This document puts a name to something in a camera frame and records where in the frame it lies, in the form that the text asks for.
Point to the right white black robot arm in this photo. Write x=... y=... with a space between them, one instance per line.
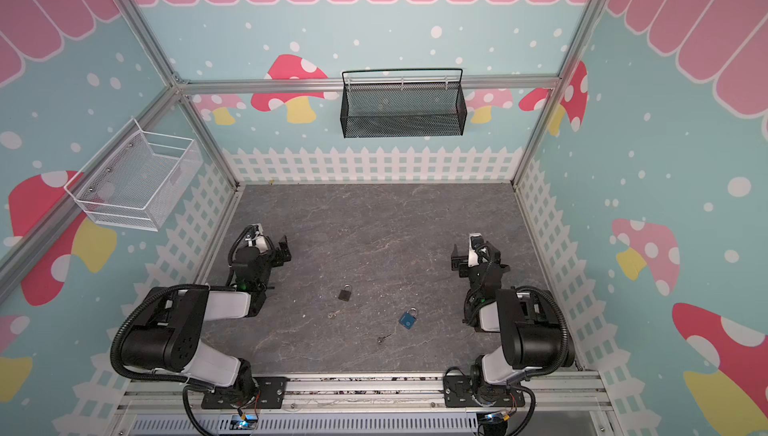
x=534 y=338

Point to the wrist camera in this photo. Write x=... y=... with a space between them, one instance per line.
x=476 y=242
x=255 y=238

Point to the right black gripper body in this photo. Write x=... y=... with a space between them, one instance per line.
x=463 y=262

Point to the blue padlock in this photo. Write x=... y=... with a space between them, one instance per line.
x=408 y=318

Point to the white vented cable duct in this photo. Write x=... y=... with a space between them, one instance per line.
x=343 y=424

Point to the black mesh wall basket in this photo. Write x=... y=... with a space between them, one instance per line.
x=403 y=103

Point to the dark grey padlock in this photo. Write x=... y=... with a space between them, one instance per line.
x=345 y=293

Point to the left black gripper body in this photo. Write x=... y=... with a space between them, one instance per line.
x=276 y=253

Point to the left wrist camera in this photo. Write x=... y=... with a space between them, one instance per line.
x=255 y=238

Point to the white mesh wall basket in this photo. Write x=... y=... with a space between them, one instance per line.
x=138 y=182

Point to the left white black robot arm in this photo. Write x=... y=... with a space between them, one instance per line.
x=160 y=340

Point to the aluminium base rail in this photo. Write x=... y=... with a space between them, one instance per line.
x=568 y=403

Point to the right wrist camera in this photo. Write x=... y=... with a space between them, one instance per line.
x=476 y=242

